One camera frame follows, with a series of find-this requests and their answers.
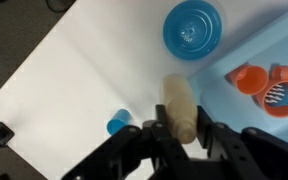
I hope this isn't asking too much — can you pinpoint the blue toy plate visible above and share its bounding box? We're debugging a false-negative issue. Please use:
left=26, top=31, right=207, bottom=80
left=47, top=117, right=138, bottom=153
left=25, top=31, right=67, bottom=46
left=162, top=0, right=223, bottom=61

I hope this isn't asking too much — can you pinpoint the blue toy fork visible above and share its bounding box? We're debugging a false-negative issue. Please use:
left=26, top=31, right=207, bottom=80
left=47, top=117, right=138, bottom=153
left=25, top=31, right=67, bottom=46
left=264, top=83, right=288, bottom=113

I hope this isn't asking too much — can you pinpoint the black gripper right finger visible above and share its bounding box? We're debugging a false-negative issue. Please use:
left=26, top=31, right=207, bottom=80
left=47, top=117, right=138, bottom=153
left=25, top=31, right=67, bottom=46
left=196, top=105, right=288, bottom=180

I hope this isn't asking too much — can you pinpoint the orange toy pan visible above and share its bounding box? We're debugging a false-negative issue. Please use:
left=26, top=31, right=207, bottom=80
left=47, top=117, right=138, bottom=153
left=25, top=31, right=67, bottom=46
left=255, top=65, right=288, bottom=118

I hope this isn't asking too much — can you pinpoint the light blue toy sink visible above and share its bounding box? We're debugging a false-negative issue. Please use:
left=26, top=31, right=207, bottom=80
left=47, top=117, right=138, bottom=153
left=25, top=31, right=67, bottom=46
left=187, top=4, right=288, bottom=151

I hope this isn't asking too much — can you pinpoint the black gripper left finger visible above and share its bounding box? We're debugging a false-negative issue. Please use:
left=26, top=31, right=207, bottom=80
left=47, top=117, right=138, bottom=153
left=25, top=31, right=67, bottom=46
left=60, top=104, right=193, bottom=180

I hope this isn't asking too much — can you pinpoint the small blue toy cup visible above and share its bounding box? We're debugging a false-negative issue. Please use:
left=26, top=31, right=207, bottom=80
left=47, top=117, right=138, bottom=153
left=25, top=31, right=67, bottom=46
left=106, top=108, right=134, bottom=136

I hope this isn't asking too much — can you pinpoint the beige detergent bottle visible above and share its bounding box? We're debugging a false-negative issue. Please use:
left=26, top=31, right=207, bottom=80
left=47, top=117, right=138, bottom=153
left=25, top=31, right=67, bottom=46
left=159, top=73, right=198, bottom=145

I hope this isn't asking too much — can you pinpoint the orange toy cup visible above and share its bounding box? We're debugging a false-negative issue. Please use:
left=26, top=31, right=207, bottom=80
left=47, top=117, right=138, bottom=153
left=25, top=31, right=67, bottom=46
left=225, top=63, right=270, bottom=96

